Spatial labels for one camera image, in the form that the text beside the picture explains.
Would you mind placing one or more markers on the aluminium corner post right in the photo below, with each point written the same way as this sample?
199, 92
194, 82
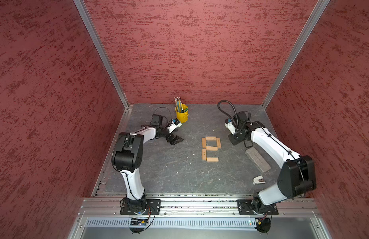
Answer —
309, 26

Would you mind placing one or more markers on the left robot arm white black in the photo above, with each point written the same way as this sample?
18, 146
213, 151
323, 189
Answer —
128, 154

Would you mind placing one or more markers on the aluminium corner post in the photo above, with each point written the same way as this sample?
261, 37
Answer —
309, 26
84, 13

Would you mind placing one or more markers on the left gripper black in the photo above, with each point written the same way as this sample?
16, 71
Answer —
173, 141

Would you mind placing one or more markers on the grey stone block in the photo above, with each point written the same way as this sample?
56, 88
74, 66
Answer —
261, 164

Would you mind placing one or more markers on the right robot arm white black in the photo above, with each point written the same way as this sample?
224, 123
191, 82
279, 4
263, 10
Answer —
297, 175

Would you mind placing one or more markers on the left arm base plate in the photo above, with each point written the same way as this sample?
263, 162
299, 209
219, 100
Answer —
140, 207

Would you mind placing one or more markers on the yellow metal bucket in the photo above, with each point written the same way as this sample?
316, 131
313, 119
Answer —
183, 115

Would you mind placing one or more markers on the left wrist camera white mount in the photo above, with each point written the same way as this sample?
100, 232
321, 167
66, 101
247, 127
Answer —
173, 125

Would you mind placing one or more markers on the bundle of coloured pencils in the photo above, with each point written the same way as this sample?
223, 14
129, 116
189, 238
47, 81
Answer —
179, 106

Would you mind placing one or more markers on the small white adapter box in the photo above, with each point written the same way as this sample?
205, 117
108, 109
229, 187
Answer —
258, 180

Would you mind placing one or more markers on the aluminium corner post left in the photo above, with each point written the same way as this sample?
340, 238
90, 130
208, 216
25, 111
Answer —
84, 13

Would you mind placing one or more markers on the aluminium front rail frame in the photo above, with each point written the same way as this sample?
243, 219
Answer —
199, 211

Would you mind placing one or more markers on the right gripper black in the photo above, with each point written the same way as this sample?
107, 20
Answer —
233, 140

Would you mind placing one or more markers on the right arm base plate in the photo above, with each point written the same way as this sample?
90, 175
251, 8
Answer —
256, 208

